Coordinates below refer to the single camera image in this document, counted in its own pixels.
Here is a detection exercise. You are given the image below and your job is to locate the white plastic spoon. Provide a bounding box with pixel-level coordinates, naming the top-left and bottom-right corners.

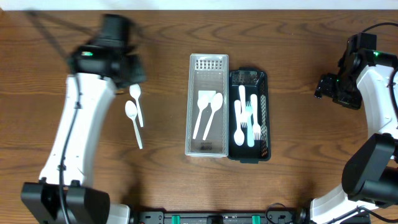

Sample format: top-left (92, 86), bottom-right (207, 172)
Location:
top-left (203, 93), bottom-right (223, 141)
top-left (125, 100), bottom-right (143, 149)
top-left (129, 84), bottom-right (144, 128)
top-left (193, 95), bottom-right (209, 139)

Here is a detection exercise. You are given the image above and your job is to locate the white plastic fork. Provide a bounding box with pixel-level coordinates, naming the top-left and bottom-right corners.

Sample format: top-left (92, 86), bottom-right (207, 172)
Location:
top-left (238, 85), bottom-right (247, 128)
top-left (250, 94), bottom-right (261, 141)

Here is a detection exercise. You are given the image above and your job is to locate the light blue plastic fork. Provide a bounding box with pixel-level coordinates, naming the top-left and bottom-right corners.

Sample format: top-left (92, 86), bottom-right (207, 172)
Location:
top-left (246, 101), bottom-right (254, 147)

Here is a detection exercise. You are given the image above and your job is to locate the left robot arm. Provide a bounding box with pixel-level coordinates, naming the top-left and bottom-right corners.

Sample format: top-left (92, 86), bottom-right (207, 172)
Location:
top-left (21, 11), bottom-right (146, 223)

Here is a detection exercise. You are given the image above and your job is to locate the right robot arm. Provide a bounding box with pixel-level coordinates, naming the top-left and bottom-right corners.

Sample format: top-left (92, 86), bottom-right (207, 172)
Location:
top-left (296, 32), bottom-right (397, 223)

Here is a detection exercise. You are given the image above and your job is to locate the clear perforated plastic basket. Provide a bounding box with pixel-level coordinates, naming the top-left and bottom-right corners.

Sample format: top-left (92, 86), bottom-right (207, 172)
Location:
top-left (185, 54), bottom-right (229, 157)

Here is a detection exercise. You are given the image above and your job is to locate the black perforated plastic basket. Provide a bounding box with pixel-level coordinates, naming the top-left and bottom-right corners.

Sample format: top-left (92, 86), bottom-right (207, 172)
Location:
top-left (228, 67), bottom-right (271, 164)

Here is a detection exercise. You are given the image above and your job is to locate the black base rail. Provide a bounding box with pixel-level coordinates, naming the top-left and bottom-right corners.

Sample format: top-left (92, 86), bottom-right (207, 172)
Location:
top-left (128, 203), bottom-right (311, 224)

